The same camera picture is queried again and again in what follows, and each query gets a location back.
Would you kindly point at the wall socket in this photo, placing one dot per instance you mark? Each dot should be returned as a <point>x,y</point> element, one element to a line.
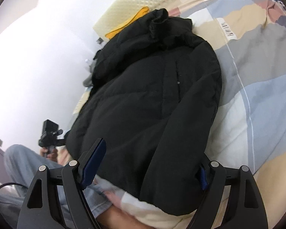
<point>100,40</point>

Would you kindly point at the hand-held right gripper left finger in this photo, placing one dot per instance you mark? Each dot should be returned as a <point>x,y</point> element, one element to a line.
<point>93,164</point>

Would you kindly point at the yellow pillow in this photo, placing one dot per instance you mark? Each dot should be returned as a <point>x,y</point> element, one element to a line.
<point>131,20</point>

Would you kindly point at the patchwork bed quilt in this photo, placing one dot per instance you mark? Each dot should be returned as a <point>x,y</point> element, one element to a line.
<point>252,88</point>

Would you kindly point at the black puffer jacket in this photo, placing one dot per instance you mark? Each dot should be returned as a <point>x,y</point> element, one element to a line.
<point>145,100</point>

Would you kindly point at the person's left hand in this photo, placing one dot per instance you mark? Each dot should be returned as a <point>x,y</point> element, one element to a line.
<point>54,154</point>

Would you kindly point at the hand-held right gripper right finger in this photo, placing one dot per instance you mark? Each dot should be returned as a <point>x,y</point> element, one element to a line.
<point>203,175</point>

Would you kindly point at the cream quilted headboard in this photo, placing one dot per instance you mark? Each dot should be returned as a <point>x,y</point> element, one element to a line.
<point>133,4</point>

